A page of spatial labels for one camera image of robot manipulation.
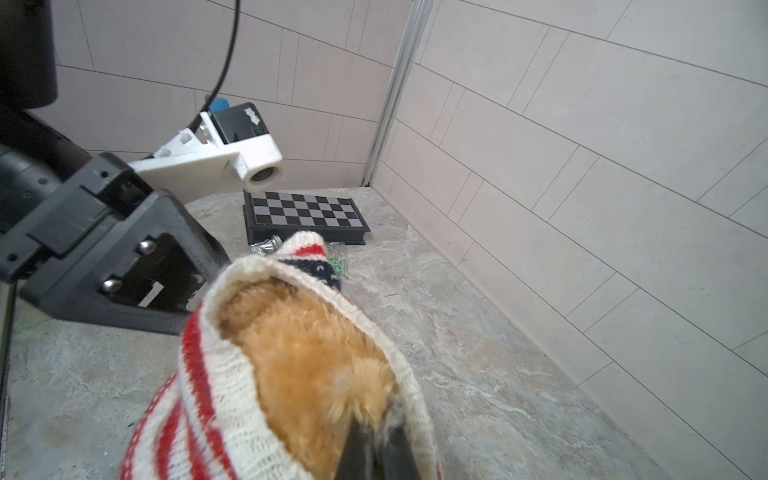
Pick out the silver foil wrapped item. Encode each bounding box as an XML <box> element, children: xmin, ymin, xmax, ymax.
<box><xmin>250</xmin><ymin>235</ymin><xmax>283</xmax><ymax>256</ymax></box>

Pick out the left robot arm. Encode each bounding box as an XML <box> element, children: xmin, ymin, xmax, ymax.
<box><xmin>1</xmin><ymin>1</ymin><xmax>229</xmax><ymax>335</ymax></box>

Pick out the black left camera cable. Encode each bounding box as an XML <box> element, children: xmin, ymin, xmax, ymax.
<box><xmin>140</xmin><ymin>0</ymin><xmax>242</xmax><ymax>160</ymax></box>

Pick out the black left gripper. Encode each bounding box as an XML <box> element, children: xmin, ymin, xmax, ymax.
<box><xmin>1</xmin><ymin>151</ymin><xmax>230</xmax><ymax>335</ymax></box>

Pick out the knitted american flag sweater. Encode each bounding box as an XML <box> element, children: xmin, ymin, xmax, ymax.
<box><xmin>120</xmin><ymin>231</ymin><xmax>442</xmax><ymax>479</ymax></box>

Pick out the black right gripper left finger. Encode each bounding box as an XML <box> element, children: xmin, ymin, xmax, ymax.
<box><xmin>334</xmin><ymin>418</ymin><xmax>375</xmax><ymax>480</ymax></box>

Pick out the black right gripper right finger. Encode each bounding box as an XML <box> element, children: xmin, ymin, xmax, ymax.
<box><xmin>379</xmin><ymin>413</ymin><xmax>421</xmax><ymax>480</ymax></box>

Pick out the tan plush teddy bear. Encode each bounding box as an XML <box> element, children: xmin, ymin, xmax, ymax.
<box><xmin>218</xmin><ymin>279</ymin><xmax>399</xmax><ymax>479</ymax></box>

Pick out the folded black white chessboard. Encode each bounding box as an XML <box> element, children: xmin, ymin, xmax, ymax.
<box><xmin>243</xmin><ymin>191</ymin><xmax>370</xmax><ymax>245</ymax></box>

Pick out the clear bag of green bricks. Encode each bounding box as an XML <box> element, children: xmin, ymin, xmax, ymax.
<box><xmin>327</xmin><ymin>242</ymin><xmax>348</xmax><ymax>278</ymax></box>

